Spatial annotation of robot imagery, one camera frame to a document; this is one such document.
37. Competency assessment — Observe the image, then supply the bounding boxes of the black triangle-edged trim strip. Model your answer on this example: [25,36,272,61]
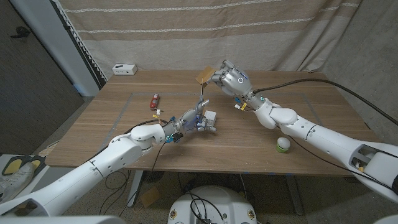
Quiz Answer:
[51,0,108,90]

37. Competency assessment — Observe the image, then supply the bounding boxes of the small red pocket tool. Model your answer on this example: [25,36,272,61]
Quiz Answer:
[149,93,161,110]

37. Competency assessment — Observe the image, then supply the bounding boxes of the yellow black pad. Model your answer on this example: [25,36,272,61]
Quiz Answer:
[1,155,25,177]
[29,156,47,175]

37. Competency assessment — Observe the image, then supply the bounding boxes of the white power strip box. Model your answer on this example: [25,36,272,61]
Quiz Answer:
[112,63,138,76]

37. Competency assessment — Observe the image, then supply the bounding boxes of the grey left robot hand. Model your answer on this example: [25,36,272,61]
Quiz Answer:
[169,99,218,138]

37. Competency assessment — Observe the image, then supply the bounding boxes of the white sneaker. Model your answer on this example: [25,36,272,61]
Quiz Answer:
[0,161,34,205]

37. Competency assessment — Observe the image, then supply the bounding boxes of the beige striped curtain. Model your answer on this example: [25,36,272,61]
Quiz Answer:
[57,0,363,80]

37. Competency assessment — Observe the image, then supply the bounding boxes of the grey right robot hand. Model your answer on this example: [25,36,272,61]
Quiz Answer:
[211,60,266,110]

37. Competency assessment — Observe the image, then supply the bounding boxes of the grey yellow-handled scissors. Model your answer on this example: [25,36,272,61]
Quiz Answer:
[198,77,210,125]

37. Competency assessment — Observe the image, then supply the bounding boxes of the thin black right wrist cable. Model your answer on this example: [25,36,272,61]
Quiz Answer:
[285,133,398,192]

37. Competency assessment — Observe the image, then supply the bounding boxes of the brown paper bag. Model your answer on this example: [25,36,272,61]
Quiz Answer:
[195,65,217,85]

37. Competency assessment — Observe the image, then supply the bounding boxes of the black torso cables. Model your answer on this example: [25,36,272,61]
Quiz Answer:
[185,192,224,224]

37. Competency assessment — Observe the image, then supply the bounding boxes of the white cube block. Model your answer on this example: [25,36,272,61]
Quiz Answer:
[204,110,218,128]

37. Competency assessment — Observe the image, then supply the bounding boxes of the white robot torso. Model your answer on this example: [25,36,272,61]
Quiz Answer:
[167,185,258,224]

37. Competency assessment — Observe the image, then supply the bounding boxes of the white and green ball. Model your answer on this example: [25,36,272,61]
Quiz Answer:
[275,136,292,154]

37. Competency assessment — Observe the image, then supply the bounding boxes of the thin black left wrist cable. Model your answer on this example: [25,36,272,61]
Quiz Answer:
[99,141,167,218]

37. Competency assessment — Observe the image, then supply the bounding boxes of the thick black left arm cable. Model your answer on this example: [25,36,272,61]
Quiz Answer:
[88,118,170,162]

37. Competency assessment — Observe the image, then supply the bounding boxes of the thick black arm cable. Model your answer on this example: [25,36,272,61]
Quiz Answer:
[253,78,398,127]
[88,118,170,162]

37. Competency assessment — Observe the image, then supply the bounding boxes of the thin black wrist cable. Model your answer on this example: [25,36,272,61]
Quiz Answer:
[285,133,398,192]
[99,141,167,218]

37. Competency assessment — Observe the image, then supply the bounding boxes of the white table leg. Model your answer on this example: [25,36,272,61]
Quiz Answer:
[285,174,304,216]
[126,170,144,208]

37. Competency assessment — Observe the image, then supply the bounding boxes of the brown cardboard piece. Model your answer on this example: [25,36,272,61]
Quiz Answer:
[139,186,162,208]

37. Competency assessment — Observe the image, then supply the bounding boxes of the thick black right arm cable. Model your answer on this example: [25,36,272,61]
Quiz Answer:
[253,78,398,127]

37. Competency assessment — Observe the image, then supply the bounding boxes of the black door handle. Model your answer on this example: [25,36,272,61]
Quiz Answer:
[10,26,31,39]

